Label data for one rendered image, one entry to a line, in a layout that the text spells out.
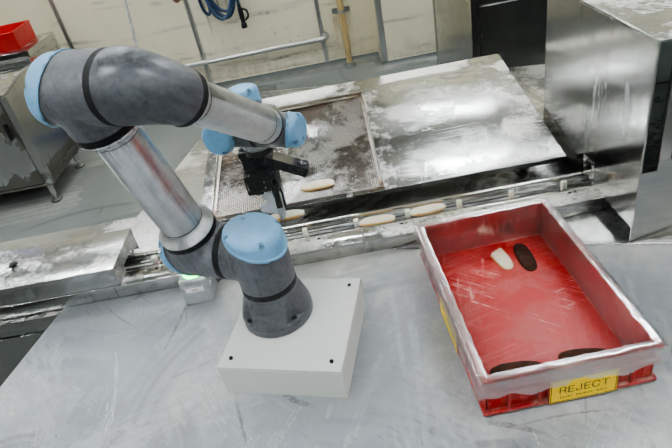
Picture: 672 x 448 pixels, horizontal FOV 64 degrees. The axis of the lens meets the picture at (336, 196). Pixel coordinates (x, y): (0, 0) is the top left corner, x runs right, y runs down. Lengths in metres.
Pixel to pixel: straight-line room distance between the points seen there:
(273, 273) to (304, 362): 0.18
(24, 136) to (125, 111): 3.17
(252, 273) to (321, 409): 0.29
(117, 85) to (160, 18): 4.38
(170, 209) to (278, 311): 0.30
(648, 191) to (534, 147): 0.40
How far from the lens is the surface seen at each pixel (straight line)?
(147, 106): 0.81
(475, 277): 1.31
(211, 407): 1.19
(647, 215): 1.41
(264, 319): 1.13
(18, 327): 1.73
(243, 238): 1.04
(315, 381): 1.09
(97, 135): 0.90
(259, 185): 1.35
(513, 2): 3.11
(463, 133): 1.70
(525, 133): 1.70
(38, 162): 4.04
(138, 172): 0.97
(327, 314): 1.16
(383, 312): 1.25
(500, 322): 1.21
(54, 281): 1.57
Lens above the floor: 1.71
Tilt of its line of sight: 33 degrees down
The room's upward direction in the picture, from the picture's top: 12 degrees counter-clockwise
